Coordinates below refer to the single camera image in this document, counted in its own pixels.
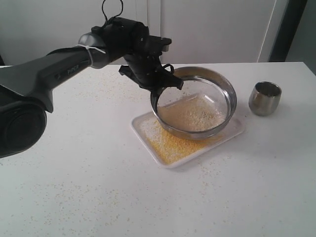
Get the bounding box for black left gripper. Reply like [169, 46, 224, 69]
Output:
[118, 54, 184, 100]

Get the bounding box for round steel mesh sieve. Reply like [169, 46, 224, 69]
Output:
[150, 66, 237, 140]

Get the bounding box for small steel cup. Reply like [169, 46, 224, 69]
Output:
[248, 81, 282, 117]

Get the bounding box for yellow grain pile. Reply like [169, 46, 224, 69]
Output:
[140, 119, 224, 165]

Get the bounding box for white rice grains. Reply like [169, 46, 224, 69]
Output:
[158, 95, 225, 132]

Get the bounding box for white rectangular tray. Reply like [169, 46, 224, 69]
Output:
[131, 112, 244, 169]

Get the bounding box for white cabinet doors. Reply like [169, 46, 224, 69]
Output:
[0, 0, 287, 65]

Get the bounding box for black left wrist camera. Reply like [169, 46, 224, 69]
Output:
[148, 36, 172, 55]

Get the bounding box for white cable tie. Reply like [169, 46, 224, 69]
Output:
[76, 44, 108, 69]

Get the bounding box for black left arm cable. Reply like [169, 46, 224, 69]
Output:
[101, 0, 124, 25]

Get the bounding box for dark vertical post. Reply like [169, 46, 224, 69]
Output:
[269, 0, 308, 62]

